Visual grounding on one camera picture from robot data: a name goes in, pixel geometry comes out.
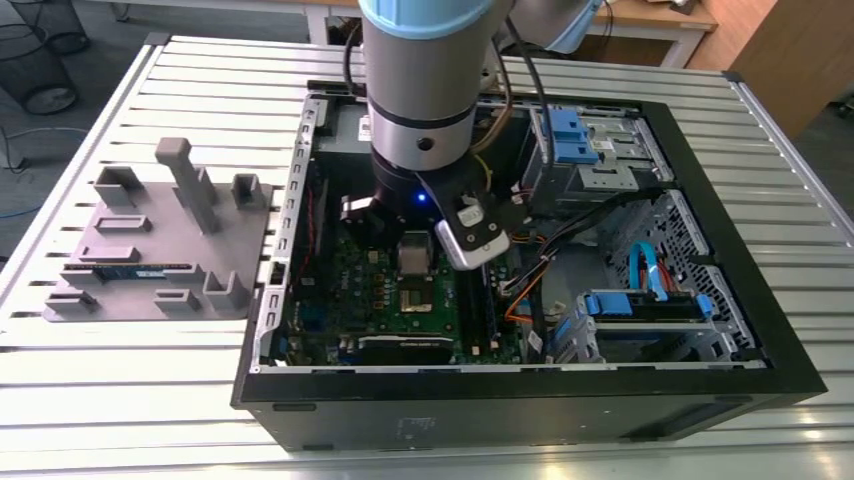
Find hard disk in blue carrier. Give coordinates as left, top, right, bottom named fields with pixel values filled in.
left=583, top=292, right=713, bottom=324

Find green motherboard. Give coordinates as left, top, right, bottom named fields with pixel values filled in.
left=283, top=234, right=529, bottom=366

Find metal drive cage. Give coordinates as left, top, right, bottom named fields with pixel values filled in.
left=543, top=289, right=766, bottom=365
left=519, top=107, right=675, bottom=216

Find black PC case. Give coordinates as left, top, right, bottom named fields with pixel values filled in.
left=230, top=78, right=829, bottom=454

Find orange wire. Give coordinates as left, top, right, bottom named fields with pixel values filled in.
left=503, top=282, right=555, bottom=325

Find black mesh waste bin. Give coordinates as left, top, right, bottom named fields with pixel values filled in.
left=36, top=0, right=92, bottom=56
left=0, top=27, right=79, bottom=116

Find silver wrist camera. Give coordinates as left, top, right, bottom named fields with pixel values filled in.
left=432, top=197, right=514, bottom=272

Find blue drive bay clip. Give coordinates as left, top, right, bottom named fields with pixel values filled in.
left=551, top=138, right=601, bottom=164
left=542, top=107, right=589, bottom=144

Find yellow black power wire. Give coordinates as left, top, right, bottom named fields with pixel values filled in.
left=466, top=152, right=496, bottom=214

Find CPU socket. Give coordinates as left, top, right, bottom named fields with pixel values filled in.
left=398, top=278, right=443, bottom=315

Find blue data wire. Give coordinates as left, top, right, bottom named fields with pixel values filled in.
left=629, top=239, right=671, bottom=303

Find wooden desk white frame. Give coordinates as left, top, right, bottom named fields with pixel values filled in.
left=566, top=0, right=721, bottom=70

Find RAM stick blue label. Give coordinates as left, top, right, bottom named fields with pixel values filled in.
left=64, top=261, right=196, bottom=281

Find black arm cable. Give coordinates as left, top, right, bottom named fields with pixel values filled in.
left=503, top=14, right=557, bottom=169
left=342, top=27, right=370, bottom=97

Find black graphics card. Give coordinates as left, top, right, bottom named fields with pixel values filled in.
left=356, top=333, right=456, bottom=366

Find grey power supply unit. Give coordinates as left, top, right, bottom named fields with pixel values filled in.
left=311, top=103, right=375, bottom=236

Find silver CPU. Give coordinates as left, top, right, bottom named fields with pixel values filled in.
left=398, top=243, right=435, bottom=279

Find black cable bundle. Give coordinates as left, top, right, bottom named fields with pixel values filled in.
left=499, top=188, right=673, bottom=296

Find grey parts rack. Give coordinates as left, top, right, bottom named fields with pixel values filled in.
left=40, top=137, right=276, bottom=324

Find wooden cabinet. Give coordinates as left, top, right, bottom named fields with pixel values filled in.
left=686, top=0, right=854, bottom=139

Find RAM slot white clips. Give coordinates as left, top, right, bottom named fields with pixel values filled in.
left=464, top=268, right=486, bottom=354
left=478, top=258, right=502, bottom=352

